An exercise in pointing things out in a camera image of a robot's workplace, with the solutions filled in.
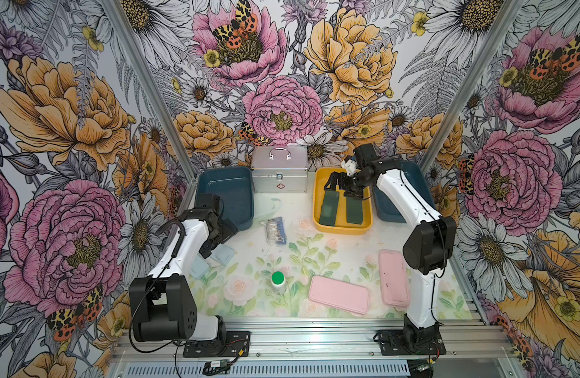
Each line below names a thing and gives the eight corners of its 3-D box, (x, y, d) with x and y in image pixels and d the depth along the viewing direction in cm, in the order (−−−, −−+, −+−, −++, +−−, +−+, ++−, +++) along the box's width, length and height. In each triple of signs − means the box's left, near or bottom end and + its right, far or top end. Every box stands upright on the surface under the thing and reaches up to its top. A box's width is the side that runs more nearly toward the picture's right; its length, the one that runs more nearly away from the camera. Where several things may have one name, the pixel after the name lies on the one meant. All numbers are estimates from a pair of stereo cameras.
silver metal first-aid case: (254, 193, 116) (249, 169, 104) (257, 170, 126) (253, 146, 114) (307, 193, 116) (308, 169, 104) (306, 170, 126) (307, 146, 114)
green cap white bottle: (273, 295, 86) (270, 284, 78) (273, 282, 89) (271, 271, 81) (285, 295, 86) (284, 284, 78) (285, 282, 89) (284, 271, 81)
